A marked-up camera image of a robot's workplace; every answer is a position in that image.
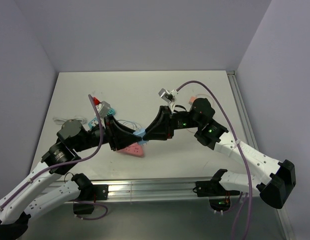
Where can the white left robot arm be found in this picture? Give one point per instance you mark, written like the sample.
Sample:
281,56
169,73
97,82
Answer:
25,203

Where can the pink triangular power strip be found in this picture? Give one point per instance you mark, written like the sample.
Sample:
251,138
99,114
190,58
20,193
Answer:
134,150

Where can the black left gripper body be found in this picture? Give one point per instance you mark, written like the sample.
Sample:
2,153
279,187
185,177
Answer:
94,137

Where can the orange charger plug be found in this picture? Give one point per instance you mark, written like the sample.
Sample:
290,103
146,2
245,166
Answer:
191,100

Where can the blue charger plug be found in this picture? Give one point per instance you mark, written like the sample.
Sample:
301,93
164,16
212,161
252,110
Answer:
140,133

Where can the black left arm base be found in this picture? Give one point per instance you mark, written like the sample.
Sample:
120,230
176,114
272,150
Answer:
83,204

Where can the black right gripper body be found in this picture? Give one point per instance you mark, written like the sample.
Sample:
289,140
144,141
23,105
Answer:
183,120

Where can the aluminium frame rail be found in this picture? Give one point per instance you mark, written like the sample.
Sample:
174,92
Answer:
149,198

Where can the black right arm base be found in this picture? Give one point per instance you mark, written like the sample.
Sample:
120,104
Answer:
210,188

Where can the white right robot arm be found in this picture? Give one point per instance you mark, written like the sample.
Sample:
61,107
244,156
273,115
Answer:
269,178

